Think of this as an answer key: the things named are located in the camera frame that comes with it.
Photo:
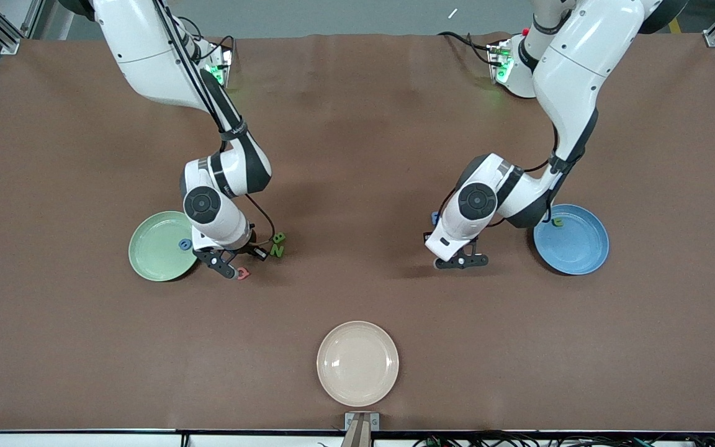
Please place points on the green lowercase letter u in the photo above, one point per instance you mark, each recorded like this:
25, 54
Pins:
554, 221

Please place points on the green letter B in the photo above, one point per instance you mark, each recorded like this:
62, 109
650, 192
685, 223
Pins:
278, 238

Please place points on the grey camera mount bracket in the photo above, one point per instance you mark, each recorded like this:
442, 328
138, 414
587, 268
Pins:
362, 425

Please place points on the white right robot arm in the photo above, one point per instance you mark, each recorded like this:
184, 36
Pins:
146, 56

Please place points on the beige plate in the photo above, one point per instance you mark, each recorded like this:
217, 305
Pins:
357, 363

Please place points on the blue letter G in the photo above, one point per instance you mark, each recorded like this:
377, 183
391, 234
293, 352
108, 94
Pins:
180, 244

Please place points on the blue plate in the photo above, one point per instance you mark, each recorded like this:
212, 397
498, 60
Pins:
575, 248

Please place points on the green letter N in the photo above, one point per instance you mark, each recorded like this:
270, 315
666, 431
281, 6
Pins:
278, 251

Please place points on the brown table cover mat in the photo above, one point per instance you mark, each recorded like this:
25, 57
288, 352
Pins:
357, 155

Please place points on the white table edge rail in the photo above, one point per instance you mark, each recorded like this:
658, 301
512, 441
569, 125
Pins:
84, 441

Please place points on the light green plate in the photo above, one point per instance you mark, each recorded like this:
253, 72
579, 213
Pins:
152, 248

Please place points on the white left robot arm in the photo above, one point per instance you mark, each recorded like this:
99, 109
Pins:
581, 56

